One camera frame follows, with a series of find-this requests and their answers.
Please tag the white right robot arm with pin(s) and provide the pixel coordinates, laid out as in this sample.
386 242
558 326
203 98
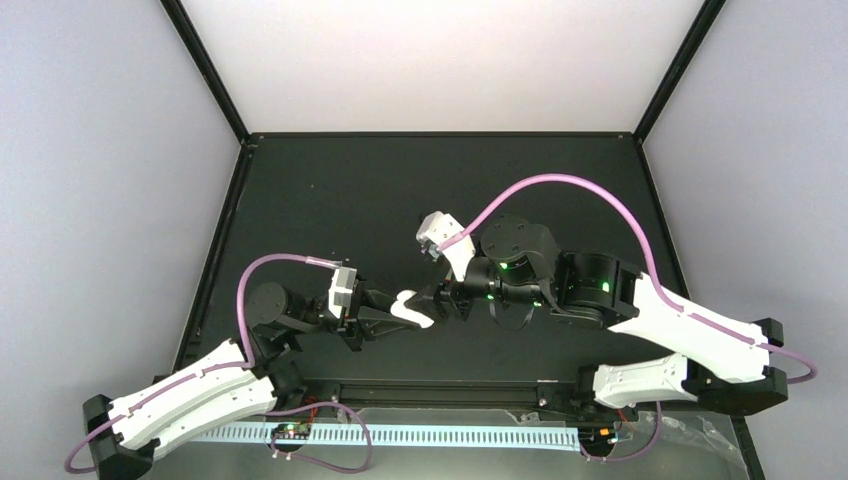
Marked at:
720 364

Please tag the white earbud charging case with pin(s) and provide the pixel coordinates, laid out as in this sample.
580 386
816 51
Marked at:
399 310

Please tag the black frame post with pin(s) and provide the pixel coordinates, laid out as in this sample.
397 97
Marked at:
700 27
194 45

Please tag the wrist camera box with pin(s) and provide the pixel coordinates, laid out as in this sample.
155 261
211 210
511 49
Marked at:
341 290
440 235

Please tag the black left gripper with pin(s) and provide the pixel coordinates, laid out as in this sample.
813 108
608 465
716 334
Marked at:
350 334

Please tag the black frame post right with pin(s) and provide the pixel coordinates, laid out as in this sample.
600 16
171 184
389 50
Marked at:
700 27

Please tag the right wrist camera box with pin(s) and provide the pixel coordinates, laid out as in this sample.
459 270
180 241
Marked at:
440 235

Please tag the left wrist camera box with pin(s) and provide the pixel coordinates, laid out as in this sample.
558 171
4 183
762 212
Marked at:
341 290

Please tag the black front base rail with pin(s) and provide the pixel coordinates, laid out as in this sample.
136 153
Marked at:
439 394

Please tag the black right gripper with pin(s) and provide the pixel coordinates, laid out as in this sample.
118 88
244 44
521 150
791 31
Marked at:
429 301

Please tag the black frame post left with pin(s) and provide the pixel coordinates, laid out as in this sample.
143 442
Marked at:
194 45

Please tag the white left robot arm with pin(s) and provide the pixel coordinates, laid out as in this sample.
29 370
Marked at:
253 374

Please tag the light blue cable duct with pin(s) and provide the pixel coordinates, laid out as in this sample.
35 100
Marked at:
558 438

